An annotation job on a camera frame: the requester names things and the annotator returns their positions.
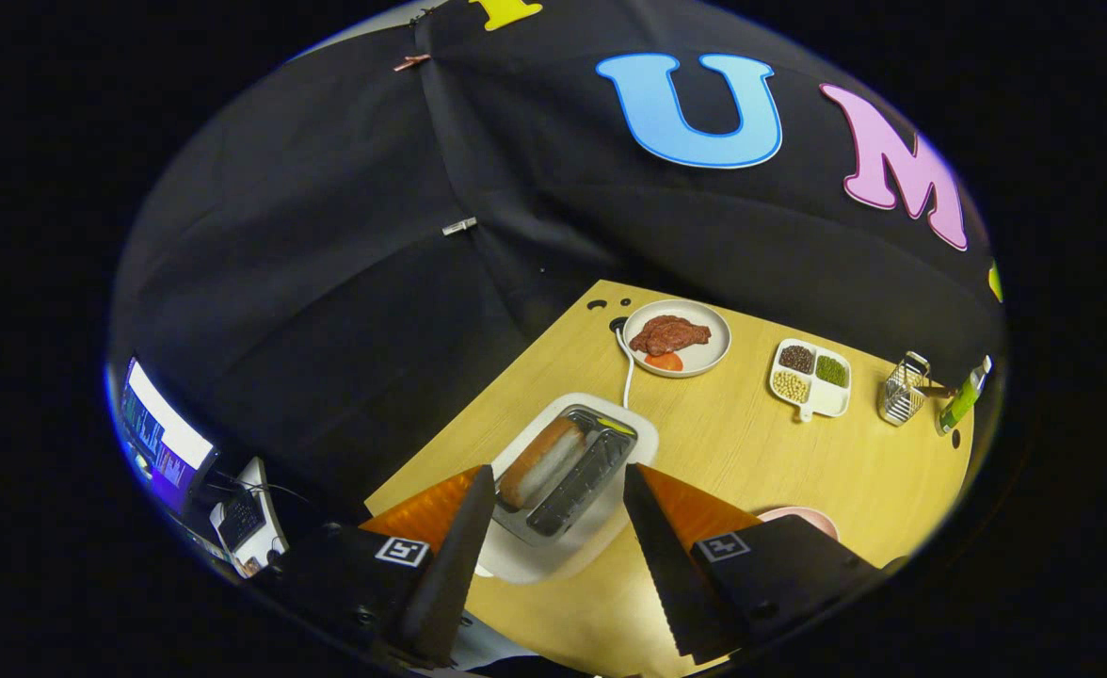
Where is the green drink bottle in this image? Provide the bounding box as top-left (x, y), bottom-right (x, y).
top-left (936, 355), bottom-right (993, 436)

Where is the black backdrop cloth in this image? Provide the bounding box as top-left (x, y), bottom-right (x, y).
top-left (106, 0), bottom-right (1006, 528)

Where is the white-framed keyboard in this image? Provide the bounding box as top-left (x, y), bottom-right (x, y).
top-left (210, 457), bottom-right (289, 577)

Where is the metal wire basket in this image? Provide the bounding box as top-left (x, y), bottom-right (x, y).
top-left (877, 351), bottom-right (933, 427)

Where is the toasted bread slice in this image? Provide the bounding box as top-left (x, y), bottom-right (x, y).
top-left (499, 417), bottom-right (587, 510)

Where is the white toaster cable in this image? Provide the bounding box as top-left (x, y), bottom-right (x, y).
top-left (616, 325), bottom-right (636, 411)

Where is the white divided bean dish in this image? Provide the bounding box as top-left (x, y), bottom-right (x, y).
top-left (768, 338), bottom-right (853, 422)

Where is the computer monitor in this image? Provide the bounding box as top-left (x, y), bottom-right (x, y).
top-left (119, 356), bottom-right (217, 514)

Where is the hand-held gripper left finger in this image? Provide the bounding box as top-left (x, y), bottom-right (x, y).
top-left (252, 464), bottom-right (498, 670)

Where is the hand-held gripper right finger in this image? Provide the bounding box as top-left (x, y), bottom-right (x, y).
top-left (622, 462), bottom-right (907, 665)

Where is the beige round plate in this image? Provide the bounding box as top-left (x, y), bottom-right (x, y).
top-left (621, 299), bottom-right (732, 379)

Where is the white toaster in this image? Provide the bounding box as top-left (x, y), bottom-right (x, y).
top-left (478, 393), bottom-right (660, 585)

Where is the pink round plate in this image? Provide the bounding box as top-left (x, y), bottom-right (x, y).
top-left (758, 506), bottom-right (840, 542)

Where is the brown meat slice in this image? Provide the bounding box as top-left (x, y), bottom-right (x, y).
top-left (629, 315), bottom-right (712, 357)

